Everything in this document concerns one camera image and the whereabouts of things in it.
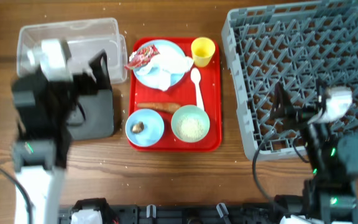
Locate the white napkin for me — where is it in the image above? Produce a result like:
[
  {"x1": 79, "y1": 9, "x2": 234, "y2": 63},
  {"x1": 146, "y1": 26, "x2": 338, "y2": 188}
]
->
[{"x1": 135, "y1": 45, "x2": 195, "y2": 92}]

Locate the clear plastic bin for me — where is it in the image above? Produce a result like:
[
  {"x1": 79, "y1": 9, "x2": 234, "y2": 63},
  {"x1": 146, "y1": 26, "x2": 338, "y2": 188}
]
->
[{"x1": 16, "y1": 17, "x2": 127, "y2": 84}]

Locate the black waste tray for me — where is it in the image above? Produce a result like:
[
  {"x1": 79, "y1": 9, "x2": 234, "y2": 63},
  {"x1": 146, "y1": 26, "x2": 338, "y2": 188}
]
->
[{"x1": 67, "y1": 50, "x2": 114, "y2": 141}]

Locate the white plastic spoon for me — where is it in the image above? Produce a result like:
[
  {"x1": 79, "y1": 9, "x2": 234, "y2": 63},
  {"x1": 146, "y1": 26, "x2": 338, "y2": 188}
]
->
[{"x1": 190, "y1": 67, "x2": 204, "y2": 110}]

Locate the red plastic tray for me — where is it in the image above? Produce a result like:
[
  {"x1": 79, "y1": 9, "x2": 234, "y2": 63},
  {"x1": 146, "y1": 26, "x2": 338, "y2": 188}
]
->
[{"x1": 128, "y1": 44, "x2": 223, "y2": 152}]

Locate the yellow plastic cup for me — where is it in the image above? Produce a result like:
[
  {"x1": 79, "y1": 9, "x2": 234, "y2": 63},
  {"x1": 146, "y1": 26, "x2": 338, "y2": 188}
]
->
[{"x1": 191, "y1": 37, "x2": 216, "y2": 67}]

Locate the mint green bowl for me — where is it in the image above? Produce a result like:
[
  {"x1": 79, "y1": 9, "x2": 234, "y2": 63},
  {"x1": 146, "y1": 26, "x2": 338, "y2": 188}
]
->
[{"x1": 171, "y1": 105, "x2": 211, "y2": 143}]

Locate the small light blue bowl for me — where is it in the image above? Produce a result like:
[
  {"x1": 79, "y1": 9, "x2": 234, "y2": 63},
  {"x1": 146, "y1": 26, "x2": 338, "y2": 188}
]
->
[{"x1": 125, "y1": 109, "x2": 165, "y2": 147}]

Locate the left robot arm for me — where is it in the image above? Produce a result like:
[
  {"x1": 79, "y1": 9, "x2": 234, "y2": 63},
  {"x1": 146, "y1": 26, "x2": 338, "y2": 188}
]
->
[{"x1": 11, "y1": 39, "x2": 73, "y2": 223}]

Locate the orange carrot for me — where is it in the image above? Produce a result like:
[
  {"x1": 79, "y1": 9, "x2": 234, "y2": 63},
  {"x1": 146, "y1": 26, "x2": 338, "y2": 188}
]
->
[{"x1": 137, "y1": 102, "x2": 181, "y2": 114}]

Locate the grey dishwasher rack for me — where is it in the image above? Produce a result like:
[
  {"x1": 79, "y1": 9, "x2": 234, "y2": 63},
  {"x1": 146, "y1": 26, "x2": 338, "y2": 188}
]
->
[{"x1": 221, "y1": 1, "x2": 358, "y2": 160}]

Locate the red snack wrapper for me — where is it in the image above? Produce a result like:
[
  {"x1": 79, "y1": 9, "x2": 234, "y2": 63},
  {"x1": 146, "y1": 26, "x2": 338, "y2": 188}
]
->
[{"x1": 125, "y1": 44, "x2": 160, "y2": 70}]

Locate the large light blue plate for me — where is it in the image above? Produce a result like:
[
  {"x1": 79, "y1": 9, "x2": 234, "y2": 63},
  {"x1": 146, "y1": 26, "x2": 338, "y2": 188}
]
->
[{"x1": 132, "y1": 39, "x2": 187, "y2": 90}]

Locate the brown food scrap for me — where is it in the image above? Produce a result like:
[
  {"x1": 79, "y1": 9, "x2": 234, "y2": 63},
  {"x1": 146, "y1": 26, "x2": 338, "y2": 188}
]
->
[{"x1": 131, "y1": 121, "x2": 145, "y2": 134}]

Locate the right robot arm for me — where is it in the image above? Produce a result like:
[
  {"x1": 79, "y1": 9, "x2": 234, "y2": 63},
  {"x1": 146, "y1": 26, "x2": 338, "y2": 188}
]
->
[{"x1": 270, "y1": 80, "x2": 358, "y2": 223}]

